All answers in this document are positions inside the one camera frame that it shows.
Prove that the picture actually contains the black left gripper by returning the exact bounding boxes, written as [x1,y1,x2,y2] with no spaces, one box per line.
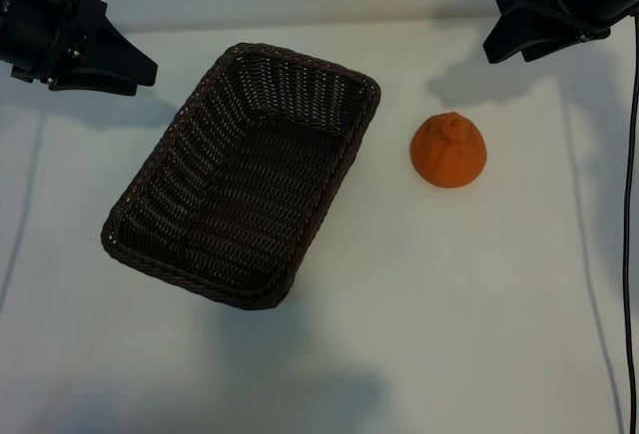
[0,0,159,97]

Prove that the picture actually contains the orange fruit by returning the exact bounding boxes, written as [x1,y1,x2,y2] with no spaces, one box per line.
[409,111,489,190]

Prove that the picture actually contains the dark brown woven wicker basket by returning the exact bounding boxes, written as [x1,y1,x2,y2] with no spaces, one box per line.
[101,42,383,311]

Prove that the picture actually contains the long black cable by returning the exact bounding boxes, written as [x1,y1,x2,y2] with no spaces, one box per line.
[618,17,639,434]

